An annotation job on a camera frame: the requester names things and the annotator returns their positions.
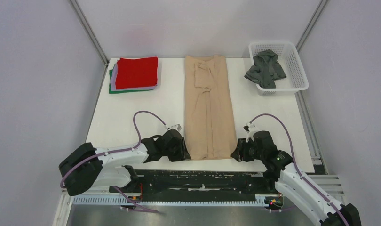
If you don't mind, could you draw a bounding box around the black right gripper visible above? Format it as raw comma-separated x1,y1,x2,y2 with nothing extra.
230,137,265,162

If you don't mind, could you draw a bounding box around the beige t shirt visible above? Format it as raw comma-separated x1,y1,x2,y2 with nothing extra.
184,55,237,160

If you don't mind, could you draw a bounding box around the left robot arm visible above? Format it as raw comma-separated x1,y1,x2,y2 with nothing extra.
58,129,191,196

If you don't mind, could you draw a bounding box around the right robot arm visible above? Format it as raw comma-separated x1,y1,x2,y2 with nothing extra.
231,131,362,226

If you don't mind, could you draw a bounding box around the white plastic basket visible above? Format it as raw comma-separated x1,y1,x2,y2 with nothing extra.
248,40,309,96

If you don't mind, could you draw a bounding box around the dark grey t shirt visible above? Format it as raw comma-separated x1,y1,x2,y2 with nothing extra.
244,49,287,89

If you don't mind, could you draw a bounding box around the folded lavender t shirt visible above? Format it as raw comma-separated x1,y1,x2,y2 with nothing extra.
109,62,157,91

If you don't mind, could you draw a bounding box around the folded red t shirt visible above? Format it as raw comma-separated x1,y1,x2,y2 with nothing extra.
115,56,158,89

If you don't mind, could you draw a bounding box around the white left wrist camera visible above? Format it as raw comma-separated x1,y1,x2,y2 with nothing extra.
164,124,182,132

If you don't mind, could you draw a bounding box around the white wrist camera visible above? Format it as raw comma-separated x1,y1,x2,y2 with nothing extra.
164,124,182,132
243,122,259,143

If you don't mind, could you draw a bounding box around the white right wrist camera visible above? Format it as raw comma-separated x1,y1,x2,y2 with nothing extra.
243,122,259,143

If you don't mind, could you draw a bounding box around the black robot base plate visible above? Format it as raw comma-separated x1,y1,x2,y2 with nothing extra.
121,169,280,202

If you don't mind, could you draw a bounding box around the white slotted cable duct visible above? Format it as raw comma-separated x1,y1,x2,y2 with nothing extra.
72,195,269,207

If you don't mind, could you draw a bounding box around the right aluminium corner post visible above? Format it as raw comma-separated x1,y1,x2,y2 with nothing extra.
296,0,330,52

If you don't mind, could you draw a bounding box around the aluminium corner post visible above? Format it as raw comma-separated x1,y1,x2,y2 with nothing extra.
296,0,330,52
68,0,109,66

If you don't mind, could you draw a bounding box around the left aluminium corner post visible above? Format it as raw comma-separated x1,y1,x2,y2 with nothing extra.
68,0,109,66

